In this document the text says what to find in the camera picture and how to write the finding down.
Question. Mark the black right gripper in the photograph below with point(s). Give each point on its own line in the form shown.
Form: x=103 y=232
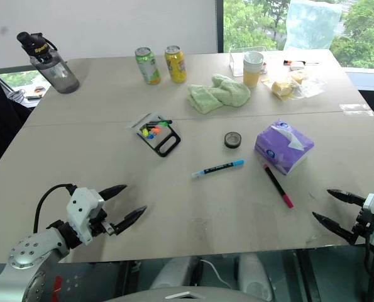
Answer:
x=366 y=225

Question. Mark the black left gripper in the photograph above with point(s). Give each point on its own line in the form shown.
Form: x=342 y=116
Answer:
x=99 y=224

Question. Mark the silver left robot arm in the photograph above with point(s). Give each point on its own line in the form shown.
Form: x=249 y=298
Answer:
x=26 y=253

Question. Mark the pink black marker pen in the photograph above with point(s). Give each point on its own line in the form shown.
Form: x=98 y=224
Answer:
x=278 y=185

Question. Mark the blue capped pen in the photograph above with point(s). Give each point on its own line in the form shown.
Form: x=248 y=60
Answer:
x=150 y=136

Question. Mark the black rack with coloured markers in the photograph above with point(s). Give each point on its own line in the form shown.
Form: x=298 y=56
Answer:
x=166 y=143

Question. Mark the yellow capped pen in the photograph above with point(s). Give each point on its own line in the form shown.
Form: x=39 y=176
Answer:
x=144 y=130

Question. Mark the orange capped pen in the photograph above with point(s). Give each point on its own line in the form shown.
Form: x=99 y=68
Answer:
x=155 y=129

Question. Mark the green capped black pen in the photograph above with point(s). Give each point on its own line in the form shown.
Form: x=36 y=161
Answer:
x=161 y=122

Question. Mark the light blue marker pen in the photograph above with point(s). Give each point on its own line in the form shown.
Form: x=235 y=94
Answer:
x=218 y=167

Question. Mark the small white box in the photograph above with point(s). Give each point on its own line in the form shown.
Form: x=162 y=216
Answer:
x=297 y=66

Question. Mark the clear acrylic box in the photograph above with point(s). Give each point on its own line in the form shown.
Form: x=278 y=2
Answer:
x=237 y=64

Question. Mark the black table leg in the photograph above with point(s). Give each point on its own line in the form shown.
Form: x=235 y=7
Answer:
x=307 y=277

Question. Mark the grey rounded shape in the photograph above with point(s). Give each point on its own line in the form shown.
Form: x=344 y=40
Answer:
x=174 y=272
x=254 y=277

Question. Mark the purple tissue pack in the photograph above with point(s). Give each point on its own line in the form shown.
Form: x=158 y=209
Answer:
x=278 y=151

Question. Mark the clear plastic bag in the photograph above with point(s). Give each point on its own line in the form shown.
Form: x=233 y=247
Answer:
x=309 y=88

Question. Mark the yellow bread bun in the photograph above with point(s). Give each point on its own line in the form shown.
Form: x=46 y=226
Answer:
x=281 y=88

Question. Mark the green drink can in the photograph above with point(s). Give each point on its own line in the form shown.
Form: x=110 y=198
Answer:
x=148 y=67

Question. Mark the light green towel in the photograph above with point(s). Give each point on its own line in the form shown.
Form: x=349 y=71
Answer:
x=221 y=94

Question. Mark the grey sports water bottle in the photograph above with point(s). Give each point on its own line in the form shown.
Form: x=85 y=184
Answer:
x=54 y=70

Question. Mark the yellow drink can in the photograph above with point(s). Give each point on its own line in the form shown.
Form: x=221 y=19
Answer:
x=175 y=64

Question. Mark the black orange marker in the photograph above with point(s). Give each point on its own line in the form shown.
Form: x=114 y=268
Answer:
x=300 y=61

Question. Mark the white yellow paper cup stack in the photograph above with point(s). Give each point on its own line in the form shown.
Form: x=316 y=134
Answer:
x=252 y=70

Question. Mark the translucent blue plastic cover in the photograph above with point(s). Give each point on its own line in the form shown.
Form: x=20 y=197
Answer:
x=312 y=25

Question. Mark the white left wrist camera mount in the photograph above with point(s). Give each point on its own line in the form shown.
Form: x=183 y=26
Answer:
x=83 y=204

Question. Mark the dark window frame post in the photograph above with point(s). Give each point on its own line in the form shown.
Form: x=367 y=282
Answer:
x=220 y=25

